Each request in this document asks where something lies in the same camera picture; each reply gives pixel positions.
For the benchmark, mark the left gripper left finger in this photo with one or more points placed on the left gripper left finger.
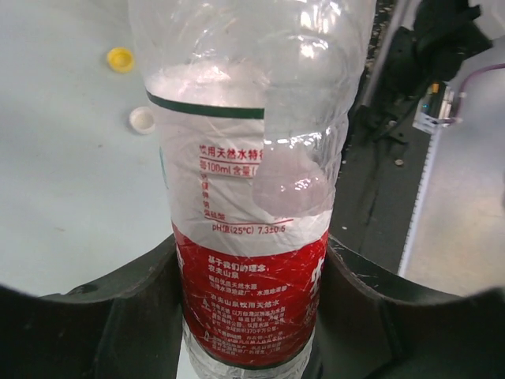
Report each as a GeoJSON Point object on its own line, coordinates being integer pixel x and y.
{"type": "Point", "coordinates": [126, 324]}

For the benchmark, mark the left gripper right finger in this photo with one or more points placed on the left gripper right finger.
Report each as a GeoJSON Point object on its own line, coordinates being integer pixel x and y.
{"type": "Point", "coordinates": [372, 323]}

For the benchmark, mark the white bottle cap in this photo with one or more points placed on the white bottle cap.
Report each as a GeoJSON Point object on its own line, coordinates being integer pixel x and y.
{"type": "Point", "coordinates": [141, 120]}

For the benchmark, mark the red cap water bottle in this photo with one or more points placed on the red cap water bottle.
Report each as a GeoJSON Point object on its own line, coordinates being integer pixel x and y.
{"type": "Point", "coordinates": [251, 102]}

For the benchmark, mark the yellow bottle cap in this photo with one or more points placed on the yellow bottle cap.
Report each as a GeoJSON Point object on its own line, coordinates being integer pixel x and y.
{"type": "Point", "coordinates": [120, 60]}

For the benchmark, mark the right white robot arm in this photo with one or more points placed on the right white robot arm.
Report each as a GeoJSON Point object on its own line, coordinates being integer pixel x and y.
{"type": "Point", "coordinates": [443, 36]}

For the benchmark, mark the grey slotted cable duct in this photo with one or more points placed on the grey slotted cable duct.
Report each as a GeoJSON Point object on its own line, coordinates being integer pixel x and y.
{"type": "Point", "coordinates": [431, 110]}

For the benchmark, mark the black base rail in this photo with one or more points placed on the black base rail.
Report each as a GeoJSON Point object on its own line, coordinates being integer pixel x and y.
{"type": "Point", "coordinates": [383, 155]}

